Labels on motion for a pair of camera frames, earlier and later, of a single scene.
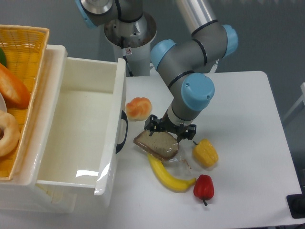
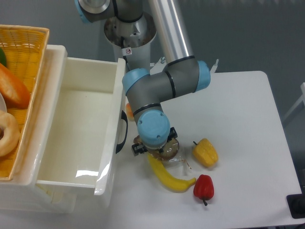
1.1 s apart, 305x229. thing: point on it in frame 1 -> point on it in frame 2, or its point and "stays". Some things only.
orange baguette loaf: (15, 93) stays
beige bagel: (11, 140) stays
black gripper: (153, 124) -> (137, 149)
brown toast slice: (161, 145) stays
